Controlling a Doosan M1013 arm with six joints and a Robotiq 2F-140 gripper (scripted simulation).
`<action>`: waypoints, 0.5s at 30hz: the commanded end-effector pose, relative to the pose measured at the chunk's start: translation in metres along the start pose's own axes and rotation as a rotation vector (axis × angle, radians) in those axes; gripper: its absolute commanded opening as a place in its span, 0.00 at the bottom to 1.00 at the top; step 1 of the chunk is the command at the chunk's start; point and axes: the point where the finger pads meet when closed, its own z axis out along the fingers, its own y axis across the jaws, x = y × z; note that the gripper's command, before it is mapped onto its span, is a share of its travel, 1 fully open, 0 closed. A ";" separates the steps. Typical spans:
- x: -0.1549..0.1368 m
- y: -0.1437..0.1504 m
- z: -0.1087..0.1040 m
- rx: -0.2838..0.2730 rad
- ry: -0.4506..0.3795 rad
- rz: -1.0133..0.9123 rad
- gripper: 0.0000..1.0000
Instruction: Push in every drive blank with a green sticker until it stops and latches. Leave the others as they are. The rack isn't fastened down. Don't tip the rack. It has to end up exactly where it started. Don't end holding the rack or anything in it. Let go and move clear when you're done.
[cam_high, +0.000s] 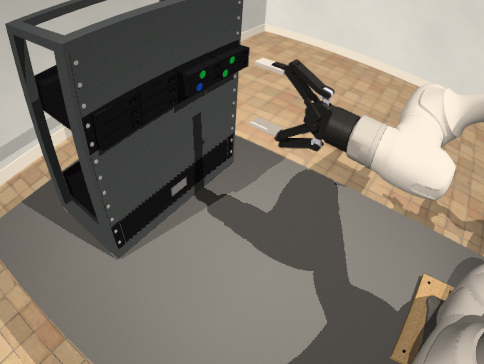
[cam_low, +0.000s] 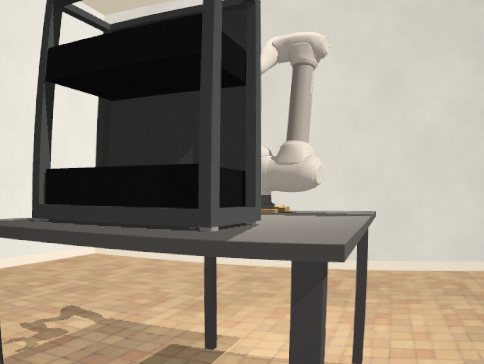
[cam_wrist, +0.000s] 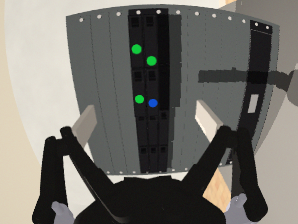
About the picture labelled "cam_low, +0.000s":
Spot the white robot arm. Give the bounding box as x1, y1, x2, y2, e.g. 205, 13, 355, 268
261, 32, 329, 209

